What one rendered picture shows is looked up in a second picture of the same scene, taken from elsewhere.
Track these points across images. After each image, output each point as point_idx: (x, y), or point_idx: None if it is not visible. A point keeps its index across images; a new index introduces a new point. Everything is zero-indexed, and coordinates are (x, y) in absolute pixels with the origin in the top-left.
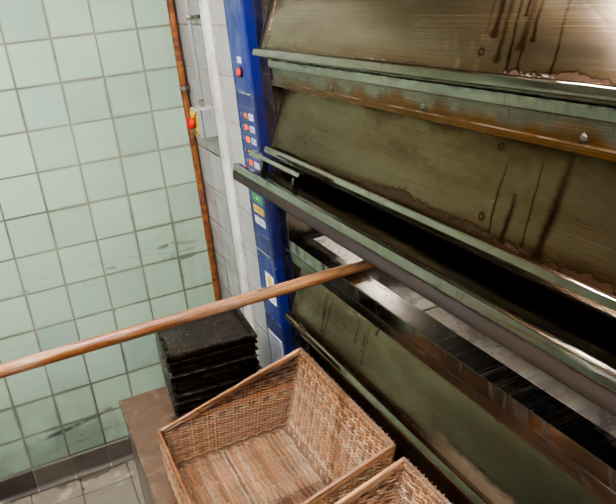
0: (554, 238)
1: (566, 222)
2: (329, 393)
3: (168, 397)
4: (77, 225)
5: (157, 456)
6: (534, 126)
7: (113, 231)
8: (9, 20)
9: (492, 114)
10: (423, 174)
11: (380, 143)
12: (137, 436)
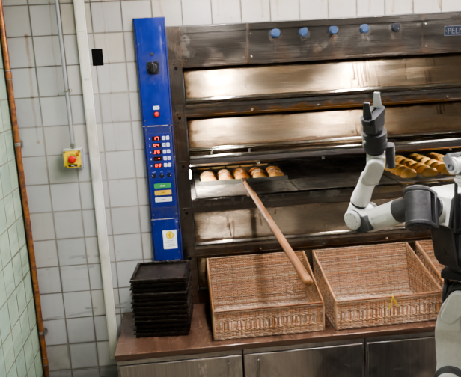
0: None
1: None
2: (246, 262)
3: (134, 339)
4: None
5: (195, 343)
6: (368, 101)
7: (6, 260)
8: None
9: (352, 101)
10: (319, 128)
11: (287, 124)
12: (167, 348)
